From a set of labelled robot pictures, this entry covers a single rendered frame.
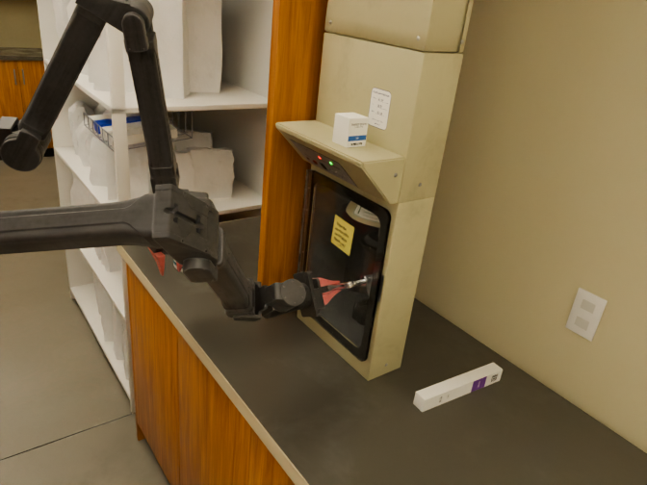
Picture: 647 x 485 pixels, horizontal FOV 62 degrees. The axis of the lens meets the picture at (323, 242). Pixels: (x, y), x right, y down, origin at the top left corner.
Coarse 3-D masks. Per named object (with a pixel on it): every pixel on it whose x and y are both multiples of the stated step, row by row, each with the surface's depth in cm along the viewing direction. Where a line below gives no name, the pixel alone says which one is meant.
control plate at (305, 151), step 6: (300, 144) 121; (300, 150) 126; (306, 150) 122; (312, 150) 118; (306, 156) 127; (312, 156) 123; (324, 156) 115; (312, 162) 128; (318, 162) 123; (324, 162) 119; (336, 162) 112; (336, 168) 116; (342, 168) 113; (336, 174) 121; (348, 174) 114; (348, 180) 118
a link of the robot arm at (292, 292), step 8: (288, 280) 109; (296, 280) 110; (256, 288) 115; (264, 288) 111; (272, 288) 108; (280, 288) 108; (288, 288) 109; (296, 288) 110; (256, 296) 114; (264, 296) 111; (272, 296) 108; (280, 296) 107; (288, 296) 108; (296, 296) 109; (304, 296) 110; (256, 304) 114; (264, 304) 110; (272, 304) 111; (280, 304) 109; (288, 304) 108; (296, 304) 108; (256, 312) 113; (248, 320) 114; (256, 320) 114
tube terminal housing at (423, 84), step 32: (352, 64) 116; (384, 64) 108; (416, 64) 102; (448, 64) 104; (320, 96) 127; (352, 96) 118; (416, 96) 103; (448, 96) 108; (416, 128) 106; (448, 128) 112; (416, 160) 110; (416, 192) 114; (416, 224) 119; (416, 256) 123; (384, 288) 121; (384, 320) 126; (384, 352) 131
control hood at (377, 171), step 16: (288, 128) 121; (304, 128) 121; (320, 128) 123; (304, 144) 119; (320, 144) 111; (336, 144) 111; (368, 144) 114; (304, 160) 132; (336, 160) 111; (352, 160) 104; (368, 160) 103; (384, 160) 105; (400, 160) 107; (336, 176) 123; (352, 176) 112; (368, 176) 104; (384, 176) 106; (400, 176) 109; (368, 192) 115; (384, 192) 108
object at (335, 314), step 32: (320, 192) 132; (352, 192) 122; (320, 224) 135; (352, 224) 124; (384, 224) 115; (320, 256) 137; (352, 256) 126; (352, 288) 128; (320, 320) 143; (352, 320) 130; (352, 352) 133
